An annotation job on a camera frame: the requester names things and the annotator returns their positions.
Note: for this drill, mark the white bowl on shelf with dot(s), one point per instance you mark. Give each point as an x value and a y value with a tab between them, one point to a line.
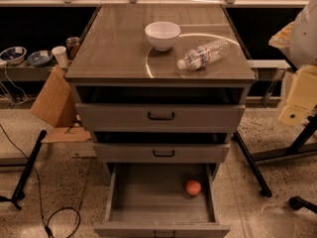
14	55

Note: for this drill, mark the blue bowl on shelf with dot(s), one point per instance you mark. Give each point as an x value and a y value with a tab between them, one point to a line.
40	58

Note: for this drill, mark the black stand leg left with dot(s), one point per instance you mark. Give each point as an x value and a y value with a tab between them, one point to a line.
28	164

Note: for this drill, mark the brown glass jar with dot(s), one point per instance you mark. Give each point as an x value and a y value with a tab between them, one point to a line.
73	44

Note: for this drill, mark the black stand leg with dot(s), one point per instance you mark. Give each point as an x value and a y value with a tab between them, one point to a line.
28	164
298	147

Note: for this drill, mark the black caster foot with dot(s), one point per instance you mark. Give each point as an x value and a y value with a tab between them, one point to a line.
297	202

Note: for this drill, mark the white paper cup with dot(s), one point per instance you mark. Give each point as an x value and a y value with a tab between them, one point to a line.
60	55

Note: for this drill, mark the grey low shelf left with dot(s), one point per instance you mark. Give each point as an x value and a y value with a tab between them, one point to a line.
25	72

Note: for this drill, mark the grey bottom drawer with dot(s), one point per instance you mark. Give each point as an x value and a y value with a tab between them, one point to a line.
150	201

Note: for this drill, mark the clear plastic water bottle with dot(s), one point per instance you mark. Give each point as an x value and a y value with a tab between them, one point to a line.
205	54

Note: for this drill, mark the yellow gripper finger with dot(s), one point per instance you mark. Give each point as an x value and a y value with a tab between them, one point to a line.
301	98
282	38

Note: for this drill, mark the grey drawer cabinet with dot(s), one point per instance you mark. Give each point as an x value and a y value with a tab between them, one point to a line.
116	52

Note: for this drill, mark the black stand leg right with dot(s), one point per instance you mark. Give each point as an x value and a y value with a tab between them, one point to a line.
298	147

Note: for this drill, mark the grey middle drawer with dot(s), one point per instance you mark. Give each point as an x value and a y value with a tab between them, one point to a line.
128	147

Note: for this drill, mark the brown cardboard box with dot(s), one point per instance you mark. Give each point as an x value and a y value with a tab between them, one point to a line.
55	105

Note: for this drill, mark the red apple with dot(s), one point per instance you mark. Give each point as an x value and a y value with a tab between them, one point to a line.
193	187

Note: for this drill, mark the grey top drawer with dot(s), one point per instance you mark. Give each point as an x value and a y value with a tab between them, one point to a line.
158	109

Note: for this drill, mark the grey drawer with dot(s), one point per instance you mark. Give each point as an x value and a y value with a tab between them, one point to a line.
150	201
128	147
158	109

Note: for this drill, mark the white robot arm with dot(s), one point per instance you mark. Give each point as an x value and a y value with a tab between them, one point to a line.
298	42

